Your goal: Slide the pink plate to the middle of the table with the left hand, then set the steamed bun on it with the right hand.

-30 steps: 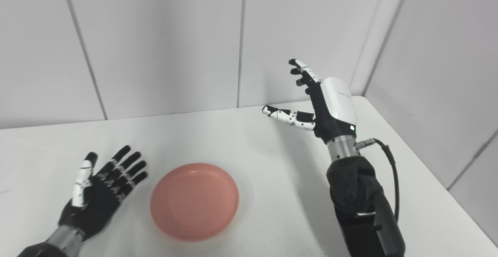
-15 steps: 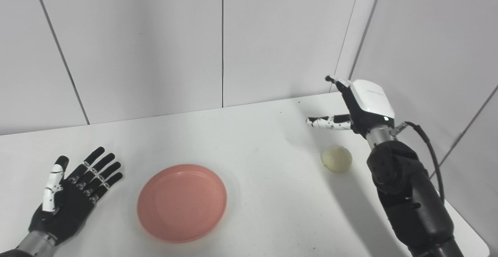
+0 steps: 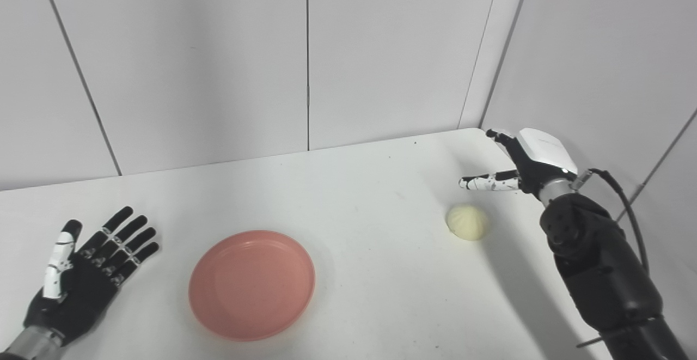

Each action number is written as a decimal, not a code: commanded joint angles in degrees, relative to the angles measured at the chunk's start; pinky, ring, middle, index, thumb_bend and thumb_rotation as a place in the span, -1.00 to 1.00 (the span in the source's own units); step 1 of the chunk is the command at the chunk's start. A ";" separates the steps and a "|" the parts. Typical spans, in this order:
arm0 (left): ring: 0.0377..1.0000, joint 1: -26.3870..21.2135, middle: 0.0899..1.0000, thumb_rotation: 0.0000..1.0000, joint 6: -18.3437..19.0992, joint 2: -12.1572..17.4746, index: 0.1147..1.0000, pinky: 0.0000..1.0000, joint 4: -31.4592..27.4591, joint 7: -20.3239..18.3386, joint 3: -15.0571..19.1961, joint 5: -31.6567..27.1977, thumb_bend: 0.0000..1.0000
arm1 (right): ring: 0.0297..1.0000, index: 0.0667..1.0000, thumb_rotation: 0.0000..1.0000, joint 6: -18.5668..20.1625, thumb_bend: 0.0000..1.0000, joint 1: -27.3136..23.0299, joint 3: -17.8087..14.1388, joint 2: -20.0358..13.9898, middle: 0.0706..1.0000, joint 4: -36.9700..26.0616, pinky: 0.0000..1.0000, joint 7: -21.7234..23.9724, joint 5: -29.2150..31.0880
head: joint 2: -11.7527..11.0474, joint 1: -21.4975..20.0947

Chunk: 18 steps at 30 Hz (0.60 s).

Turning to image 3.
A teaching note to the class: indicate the white steamed bun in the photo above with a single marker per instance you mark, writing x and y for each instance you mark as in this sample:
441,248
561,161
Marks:
468,221

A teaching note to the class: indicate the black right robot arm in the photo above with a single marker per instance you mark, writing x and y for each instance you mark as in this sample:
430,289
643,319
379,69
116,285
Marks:
604,267

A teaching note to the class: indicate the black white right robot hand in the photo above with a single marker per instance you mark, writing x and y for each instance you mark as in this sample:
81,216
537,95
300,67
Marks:
525,161

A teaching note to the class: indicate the pink round plate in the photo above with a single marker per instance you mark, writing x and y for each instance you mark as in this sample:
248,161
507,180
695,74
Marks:
252,285

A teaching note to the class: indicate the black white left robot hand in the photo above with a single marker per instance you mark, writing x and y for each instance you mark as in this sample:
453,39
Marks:
81,278

